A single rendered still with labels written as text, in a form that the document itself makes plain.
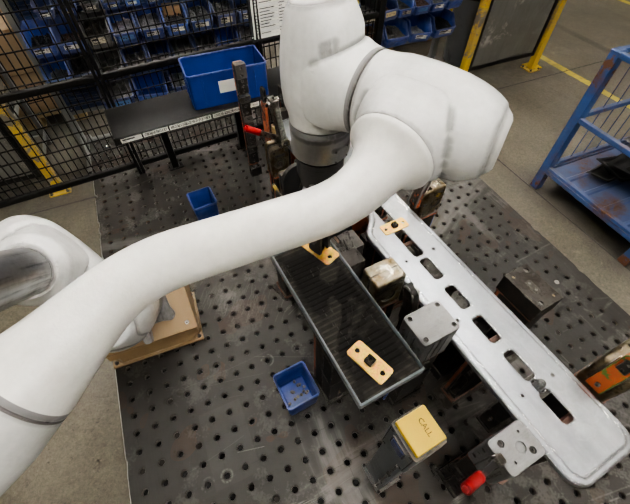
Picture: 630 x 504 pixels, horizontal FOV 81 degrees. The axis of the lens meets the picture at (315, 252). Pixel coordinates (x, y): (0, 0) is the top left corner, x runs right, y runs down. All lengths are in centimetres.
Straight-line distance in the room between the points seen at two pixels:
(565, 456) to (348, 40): 84
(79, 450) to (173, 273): 177
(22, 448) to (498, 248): 148
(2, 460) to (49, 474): 171
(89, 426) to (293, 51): 191
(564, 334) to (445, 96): 117
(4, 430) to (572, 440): 92
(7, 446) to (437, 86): 50
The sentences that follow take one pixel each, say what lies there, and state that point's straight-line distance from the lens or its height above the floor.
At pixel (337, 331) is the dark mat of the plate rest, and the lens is 73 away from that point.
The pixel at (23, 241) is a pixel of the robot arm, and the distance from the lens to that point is 94.
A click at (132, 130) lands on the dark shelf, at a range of 156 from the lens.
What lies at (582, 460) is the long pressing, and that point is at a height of 100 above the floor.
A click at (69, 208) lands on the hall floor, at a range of 306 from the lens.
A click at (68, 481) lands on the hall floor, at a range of 210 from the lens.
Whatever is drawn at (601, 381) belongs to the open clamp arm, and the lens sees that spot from 105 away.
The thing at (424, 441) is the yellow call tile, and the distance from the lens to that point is 69.
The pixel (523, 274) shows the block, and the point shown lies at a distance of 110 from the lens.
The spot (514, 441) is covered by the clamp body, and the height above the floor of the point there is 106.
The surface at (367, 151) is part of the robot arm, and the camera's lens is 39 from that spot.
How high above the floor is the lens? 182
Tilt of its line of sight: 52 degrees down
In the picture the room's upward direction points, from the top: straight up
